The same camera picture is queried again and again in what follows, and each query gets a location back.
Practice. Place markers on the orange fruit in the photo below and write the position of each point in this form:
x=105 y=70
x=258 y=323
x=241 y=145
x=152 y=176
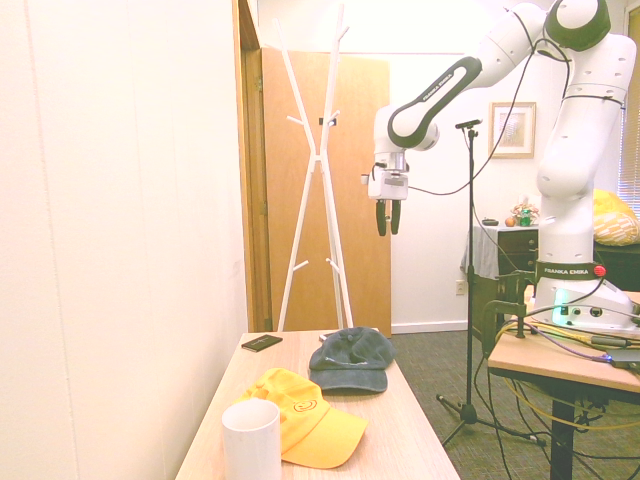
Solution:
x=510 y=221

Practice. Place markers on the yellow smiley baseball cap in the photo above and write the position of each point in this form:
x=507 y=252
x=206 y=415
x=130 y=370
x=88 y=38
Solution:
x=320 y=430

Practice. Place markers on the red stop button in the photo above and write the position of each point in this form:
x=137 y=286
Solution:
x=599 y=271

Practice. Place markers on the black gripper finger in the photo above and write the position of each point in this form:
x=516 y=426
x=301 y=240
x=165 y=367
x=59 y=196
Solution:
x=395 y=217
x=381 y=220

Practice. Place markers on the framed wall picture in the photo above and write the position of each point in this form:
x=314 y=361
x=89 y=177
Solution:
x=512 y=130

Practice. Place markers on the dark blue baseball cap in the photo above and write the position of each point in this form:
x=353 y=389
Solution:
x=350 y=365

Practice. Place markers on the window blinds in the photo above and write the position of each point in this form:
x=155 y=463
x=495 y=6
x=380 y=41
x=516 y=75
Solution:
x=631 y=160

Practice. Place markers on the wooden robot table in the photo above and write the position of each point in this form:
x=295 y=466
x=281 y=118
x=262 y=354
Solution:
x=540 y=357

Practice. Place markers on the small black bowl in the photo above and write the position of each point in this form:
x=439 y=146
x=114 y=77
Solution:
x=490 y=221

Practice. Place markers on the white cylindrical cup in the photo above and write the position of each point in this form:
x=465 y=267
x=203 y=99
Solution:
x=250 y=445

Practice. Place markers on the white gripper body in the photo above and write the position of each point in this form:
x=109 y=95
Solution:
x=395 y=186

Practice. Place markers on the black metal clamp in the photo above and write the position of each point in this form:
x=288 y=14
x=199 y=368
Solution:
x=507 y=290

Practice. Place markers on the white wooden coat rack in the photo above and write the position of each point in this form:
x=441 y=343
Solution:
x=316 y=162

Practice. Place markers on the black tripod stand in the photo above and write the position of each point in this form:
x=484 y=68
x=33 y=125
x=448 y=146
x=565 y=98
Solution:
x=470 y=300

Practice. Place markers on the grey cloth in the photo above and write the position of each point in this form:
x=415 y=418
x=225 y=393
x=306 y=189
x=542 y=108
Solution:
x=482 y=250

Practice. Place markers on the wooden door frame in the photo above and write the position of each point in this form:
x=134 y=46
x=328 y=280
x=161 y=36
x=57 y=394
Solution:
x=252 y=200

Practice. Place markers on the white smartphone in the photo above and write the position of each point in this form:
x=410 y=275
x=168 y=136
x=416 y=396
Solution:
x=324 y=337

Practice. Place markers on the brown wooden door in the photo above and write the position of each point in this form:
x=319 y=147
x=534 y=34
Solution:
x=360 y=275

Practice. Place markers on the black camera bar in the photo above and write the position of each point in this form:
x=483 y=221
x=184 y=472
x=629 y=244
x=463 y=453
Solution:
x=469 y=123

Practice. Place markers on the black flat device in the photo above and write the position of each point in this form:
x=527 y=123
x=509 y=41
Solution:
x=624 y=358

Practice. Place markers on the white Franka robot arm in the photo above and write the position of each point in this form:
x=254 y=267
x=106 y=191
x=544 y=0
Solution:
x=565 y=165

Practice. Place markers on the dark wooden dresser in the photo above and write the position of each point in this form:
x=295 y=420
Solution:
x=515 y=245

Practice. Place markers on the white wall outlet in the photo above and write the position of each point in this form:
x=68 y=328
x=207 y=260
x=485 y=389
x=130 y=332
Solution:
x=460 y=287

